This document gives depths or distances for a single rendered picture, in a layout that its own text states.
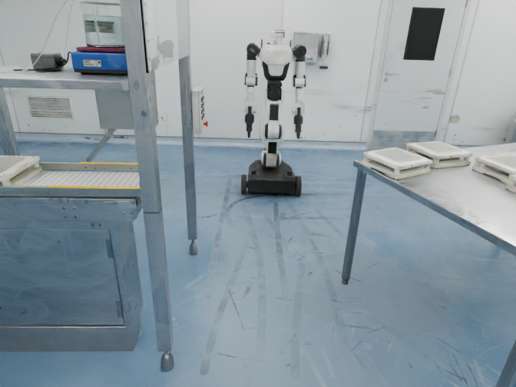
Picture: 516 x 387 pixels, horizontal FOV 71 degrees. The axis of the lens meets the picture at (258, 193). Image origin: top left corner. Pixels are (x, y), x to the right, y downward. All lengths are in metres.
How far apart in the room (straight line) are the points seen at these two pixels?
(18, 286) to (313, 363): 1.41
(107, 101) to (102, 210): 0.44
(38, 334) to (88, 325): 0.26
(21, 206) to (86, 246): 0.29
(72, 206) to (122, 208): 0.19
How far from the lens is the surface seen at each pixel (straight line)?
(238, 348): 2.00
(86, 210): 1.57
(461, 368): 2.21
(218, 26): 4.95
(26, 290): 1.97
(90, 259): 1.75
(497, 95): 5.94
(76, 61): 1.48
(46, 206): 1.63
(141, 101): 1.29
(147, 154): 1.33
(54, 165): 1.86
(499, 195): 1.97
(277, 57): 3.41
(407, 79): 5.34
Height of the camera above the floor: 1.47
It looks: 24 degrees down
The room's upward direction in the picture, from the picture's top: 2 degrees clockwise
